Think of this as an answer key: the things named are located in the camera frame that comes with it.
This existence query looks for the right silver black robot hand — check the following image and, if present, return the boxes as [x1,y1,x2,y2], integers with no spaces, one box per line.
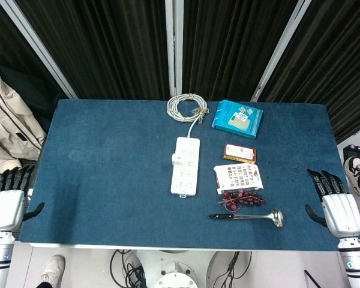
[304,169,360,238]

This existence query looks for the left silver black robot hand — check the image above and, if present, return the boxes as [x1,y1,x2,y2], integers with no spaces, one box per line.
[0,166,46,232]

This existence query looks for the white power strip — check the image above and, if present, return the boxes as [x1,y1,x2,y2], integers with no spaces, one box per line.
[170,136,201,199]

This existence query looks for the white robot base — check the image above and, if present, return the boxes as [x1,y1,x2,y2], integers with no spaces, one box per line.
[131,250,220,288]

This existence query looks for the white and black sneaker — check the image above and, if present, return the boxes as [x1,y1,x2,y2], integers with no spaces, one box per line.
[344,155,360,198]

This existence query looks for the black equipment case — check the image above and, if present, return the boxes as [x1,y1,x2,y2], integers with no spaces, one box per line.
[343,143,360,170]

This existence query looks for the white shoe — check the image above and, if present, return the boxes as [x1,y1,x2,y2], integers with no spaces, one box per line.
[41,254,66,286]

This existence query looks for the beige jacket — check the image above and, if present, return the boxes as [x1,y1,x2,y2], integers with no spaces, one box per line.
[0,56,47,181]

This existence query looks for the dark red plastic grapes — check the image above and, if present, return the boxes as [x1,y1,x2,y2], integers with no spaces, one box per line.
[218,189,266,211]

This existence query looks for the white pack with picture grid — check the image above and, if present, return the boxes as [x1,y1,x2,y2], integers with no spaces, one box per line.
[213,163,265,195]

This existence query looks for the blue table mat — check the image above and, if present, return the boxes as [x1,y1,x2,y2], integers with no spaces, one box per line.
[19,98,360,252]

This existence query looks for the red brown card pack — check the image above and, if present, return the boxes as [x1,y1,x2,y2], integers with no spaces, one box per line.
[223,143,257,165]

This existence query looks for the blue product box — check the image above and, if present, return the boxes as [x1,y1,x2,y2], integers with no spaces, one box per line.
[211,99,264,141]

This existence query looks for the black curtain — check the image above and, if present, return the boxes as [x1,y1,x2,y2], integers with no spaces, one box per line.
[0,0,360,145]

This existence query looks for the steel ladle with black handle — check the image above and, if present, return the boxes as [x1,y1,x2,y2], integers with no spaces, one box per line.
[208,208,286,229]

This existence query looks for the black floor cable bundle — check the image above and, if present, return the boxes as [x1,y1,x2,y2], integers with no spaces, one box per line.
[212,250,253,288]
[109,248,149,288]

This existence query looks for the white slanted frame post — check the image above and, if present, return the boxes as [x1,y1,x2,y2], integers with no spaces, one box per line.
[250,0,313,103]
[0,0,79,100]

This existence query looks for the coiled white power cable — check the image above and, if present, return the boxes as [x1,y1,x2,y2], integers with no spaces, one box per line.
[166,93,211,139]

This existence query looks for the white vertical frame post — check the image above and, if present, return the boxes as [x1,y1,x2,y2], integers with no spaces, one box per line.
[164,0,185,97]

